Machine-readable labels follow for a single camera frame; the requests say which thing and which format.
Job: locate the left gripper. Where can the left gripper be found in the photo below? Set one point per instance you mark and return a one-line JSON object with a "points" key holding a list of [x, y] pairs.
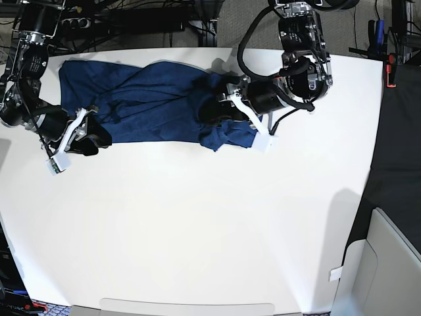
{"points": [[257, 95]]}

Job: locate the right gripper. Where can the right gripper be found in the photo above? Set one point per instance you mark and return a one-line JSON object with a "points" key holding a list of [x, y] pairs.
{"points": [[85, 139]]}

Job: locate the blue long-sleeve shirt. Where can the blue long-sleeve shirt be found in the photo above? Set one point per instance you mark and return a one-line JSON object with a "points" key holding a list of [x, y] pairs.
{"points": [[155, 103]]}

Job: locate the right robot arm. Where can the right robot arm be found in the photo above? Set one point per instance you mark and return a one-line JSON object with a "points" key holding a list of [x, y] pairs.
{"points": [[33, 30]]}

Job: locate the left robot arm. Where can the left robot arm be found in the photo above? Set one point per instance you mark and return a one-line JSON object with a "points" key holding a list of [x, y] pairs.
{"points": [[304, 77]]}

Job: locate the black power strip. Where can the black power strip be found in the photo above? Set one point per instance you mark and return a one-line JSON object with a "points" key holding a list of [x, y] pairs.
{"points": [[76, 23]]}

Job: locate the red and black clamp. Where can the red and black clamp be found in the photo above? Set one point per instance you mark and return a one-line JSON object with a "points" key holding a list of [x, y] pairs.
{"points": [[390, 70]]}

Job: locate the black box red button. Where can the black box red button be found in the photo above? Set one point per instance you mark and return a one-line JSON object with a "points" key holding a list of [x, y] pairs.
{"points": [[20, 305]]}

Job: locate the beige plastic bin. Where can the beige plastic bin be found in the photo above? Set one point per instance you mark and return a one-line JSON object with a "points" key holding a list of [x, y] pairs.
{"points": [[380, 274]]}

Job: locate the blue handled tool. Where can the blue handled tool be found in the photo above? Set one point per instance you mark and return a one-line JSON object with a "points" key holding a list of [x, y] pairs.
{"points": [[379, 34]]}

